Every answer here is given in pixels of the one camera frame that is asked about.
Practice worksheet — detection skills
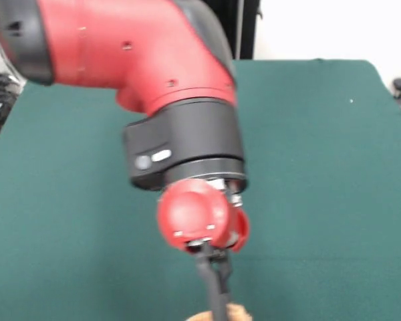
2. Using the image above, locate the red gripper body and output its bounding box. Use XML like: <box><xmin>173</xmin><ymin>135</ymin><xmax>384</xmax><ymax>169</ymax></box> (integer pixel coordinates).
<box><xmin>156</xmin><ymin>179</ymin><xmax>251</xmax><ymax>257</ymax></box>

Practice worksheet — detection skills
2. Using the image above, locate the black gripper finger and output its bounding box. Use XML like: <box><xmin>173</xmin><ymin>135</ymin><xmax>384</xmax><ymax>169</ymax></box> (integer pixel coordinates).
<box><xmin>219</xmin><ymin>253</ymin><xmax>234</xmax><ymax>295</ymax></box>
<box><xmin>196</xmin><ymin>242</ymin><xmax>228</xmax><ymax>321</ymax></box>

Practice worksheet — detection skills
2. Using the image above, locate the tan terry towel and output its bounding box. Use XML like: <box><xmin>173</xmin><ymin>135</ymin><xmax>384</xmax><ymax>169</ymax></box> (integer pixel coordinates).
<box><xmin>183</xmin><ymin>302</ymin><xmax>255</xmax><ymax>321</ymax></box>

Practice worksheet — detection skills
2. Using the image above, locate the dark green table cloth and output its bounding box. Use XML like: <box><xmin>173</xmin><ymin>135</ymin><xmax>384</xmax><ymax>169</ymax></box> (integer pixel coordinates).
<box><xmin>0</xmin><ymin>58</ymin><xmax>401</xmax><ymax>321</ymax></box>

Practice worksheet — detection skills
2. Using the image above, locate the black metal stand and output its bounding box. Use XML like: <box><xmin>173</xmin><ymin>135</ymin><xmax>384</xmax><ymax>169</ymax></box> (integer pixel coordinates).
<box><xmin>220</xmin><ymin>0</ymin><xmax>265</xmax><ymax>60</ymax></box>

